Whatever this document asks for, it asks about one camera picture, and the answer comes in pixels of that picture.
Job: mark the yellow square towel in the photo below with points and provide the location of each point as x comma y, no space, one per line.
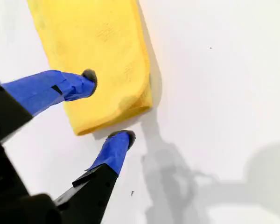
95,46

